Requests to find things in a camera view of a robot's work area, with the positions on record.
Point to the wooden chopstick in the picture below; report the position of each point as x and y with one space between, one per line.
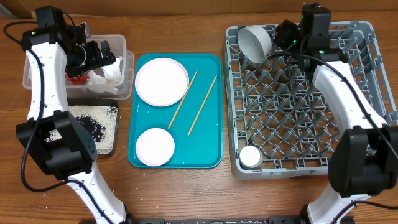
202 105
182 100

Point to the white rice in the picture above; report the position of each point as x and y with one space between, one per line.
100 122

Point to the white paper cup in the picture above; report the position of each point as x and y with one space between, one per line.
250 158

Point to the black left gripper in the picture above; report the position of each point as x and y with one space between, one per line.
96 60

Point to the grey dishwasher rack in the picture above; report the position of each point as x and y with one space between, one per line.
273 107

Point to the large white plate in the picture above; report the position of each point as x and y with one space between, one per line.
162 82

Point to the red foil wrapper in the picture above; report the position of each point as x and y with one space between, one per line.
79 80

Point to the white napkin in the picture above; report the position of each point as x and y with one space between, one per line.
105 83

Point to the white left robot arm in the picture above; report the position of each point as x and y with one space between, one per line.
58 143

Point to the small white plate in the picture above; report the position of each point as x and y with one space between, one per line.
155 147

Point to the clear plastic bin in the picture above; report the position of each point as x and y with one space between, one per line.
121 87

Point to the black rectangular tray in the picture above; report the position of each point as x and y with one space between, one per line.
94 102

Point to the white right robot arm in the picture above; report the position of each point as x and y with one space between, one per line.
364 162

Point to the teal serving tray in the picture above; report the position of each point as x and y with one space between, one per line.
203 149

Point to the grey bowl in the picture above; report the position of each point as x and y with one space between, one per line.
255 43

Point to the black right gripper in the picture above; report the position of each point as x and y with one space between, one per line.
283 35

